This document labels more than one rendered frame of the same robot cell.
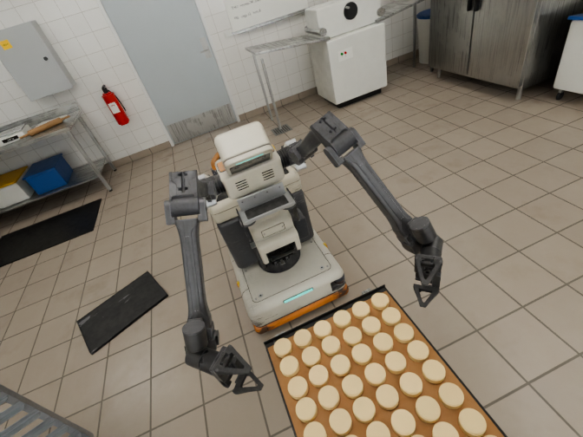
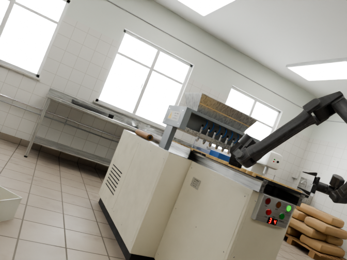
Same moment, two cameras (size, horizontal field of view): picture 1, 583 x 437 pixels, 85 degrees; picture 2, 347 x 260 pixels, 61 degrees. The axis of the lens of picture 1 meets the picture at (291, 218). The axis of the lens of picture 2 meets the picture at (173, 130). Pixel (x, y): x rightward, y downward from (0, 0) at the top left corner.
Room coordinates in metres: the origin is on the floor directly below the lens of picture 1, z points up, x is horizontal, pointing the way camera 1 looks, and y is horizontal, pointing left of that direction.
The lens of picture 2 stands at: (1.92, -1.02, 0.93)
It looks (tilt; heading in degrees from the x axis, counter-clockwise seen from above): 2 degrees up; 166
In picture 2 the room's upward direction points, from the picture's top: 21 degrees clockwise
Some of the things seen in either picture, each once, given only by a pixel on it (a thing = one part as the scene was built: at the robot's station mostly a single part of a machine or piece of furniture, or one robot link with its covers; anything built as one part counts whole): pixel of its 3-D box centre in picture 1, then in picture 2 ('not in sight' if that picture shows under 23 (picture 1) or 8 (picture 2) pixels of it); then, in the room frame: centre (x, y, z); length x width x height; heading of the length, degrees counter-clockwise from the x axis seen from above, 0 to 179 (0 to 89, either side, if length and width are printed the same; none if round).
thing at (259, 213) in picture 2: not in sight; (273, 211); (0.54, -0.02, 0.77); 0.24 x 0.04 x 0.14; 101
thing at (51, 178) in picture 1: (49, 173); not in sight; (4.03, 2.76, 0.36); 0.46 x 0.38 x 0.26; 11
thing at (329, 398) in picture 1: (329, 397); not in sight; (0.32, 0.04, 0.91); 0.05 x 0.05 x 0.02
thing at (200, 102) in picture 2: not in sight; (218, 114); (-0.31, -0.19, 1.25); 0.56 x 0.29 x 0.14; 101
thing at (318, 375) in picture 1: (318, 375); not in sight; (0.38, 0.05, 0.91); 0.05 x 0.05 x 0.02
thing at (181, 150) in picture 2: not in sight; (157, 140); (-0.74, -0.48, 0.88); 1.28 x 0.01 x 0.07; 11
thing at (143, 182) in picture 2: not in sight; (158, 192); (-0.78, -0.28, 0.42); 1.28 x 0.72 x 0.84; 11
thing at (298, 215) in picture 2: not in sight; (302, 215); (-2.74, 2.99, 0.49); 0.72 x 0.42 x 0.15; 100
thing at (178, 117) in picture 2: not in sight; (207, 142); (-0.31, -0.19, 1.01); 0.72 x 0.33 x 0.34; 101
